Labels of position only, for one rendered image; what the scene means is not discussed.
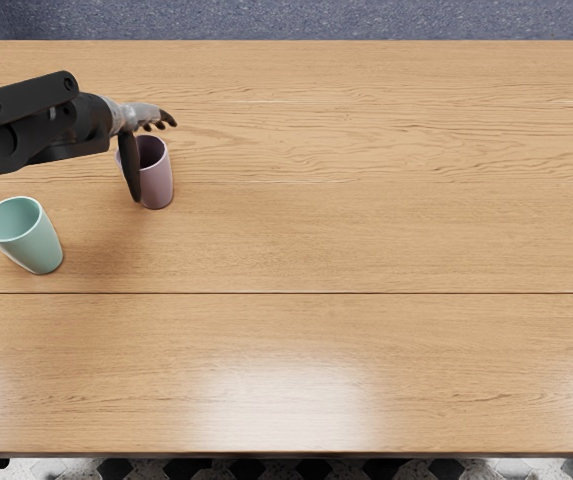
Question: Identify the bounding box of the pale purple cup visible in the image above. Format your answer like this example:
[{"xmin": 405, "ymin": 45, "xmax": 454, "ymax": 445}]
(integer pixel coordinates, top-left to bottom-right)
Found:
[{"xmin": 114, "ymin": 134, "xmax": 174, "ymax": 210}]

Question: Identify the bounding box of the mint green cup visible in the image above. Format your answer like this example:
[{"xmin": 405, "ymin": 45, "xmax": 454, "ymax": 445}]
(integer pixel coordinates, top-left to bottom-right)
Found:
[{"xmin": 0, "ymin": 195, "xmax": 64, "ymax": 276}]

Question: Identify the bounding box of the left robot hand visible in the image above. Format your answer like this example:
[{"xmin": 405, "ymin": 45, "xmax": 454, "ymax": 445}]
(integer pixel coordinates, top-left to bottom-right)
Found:
[{"xmin": 107, "ymin": 98, "xmax": 179, "ymax": 204}]

